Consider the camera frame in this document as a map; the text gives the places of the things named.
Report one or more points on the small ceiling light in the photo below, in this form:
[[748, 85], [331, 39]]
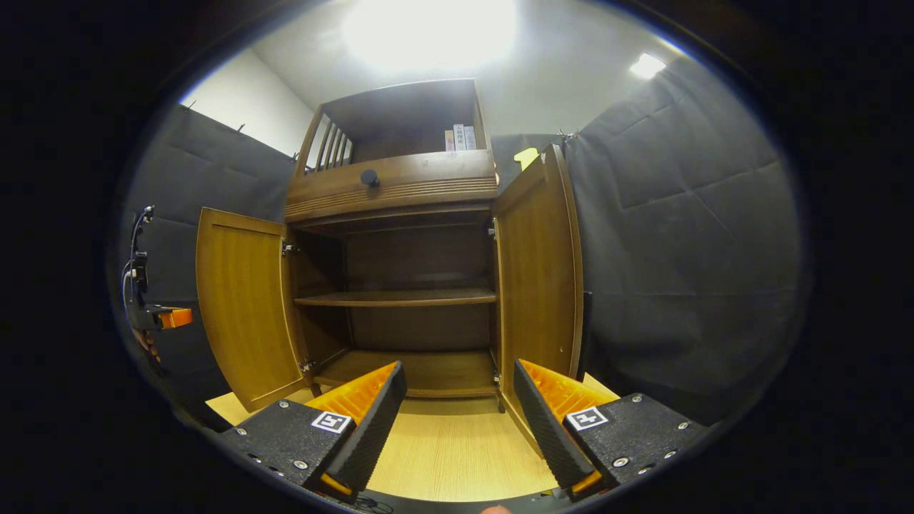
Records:
[[647, 66]]

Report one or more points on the black backdrop cloth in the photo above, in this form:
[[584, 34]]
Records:
[[678, 250]]

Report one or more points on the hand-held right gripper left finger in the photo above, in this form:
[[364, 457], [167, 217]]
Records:
[[371, 428]]

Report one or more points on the wooden cabinet shelf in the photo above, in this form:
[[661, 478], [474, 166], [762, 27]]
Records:
[[400, 298]]

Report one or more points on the thin pale upright book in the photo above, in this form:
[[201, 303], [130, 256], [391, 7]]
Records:
[[450, 141], [470, 139], [460, 138]]

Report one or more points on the black round knob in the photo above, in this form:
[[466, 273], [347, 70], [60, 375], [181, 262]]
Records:
[[370, 178]]

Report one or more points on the large ceiling light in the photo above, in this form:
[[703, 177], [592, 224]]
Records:
[[428, 32]]

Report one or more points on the wooden shoe cabinet door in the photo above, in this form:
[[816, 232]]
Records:
[[243, 307], [535, 271]]

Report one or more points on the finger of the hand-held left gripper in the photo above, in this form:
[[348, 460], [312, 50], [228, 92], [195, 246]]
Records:
[[176, 318]]

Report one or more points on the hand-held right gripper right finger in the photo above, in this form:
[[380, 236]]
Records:
[[546, 428]]

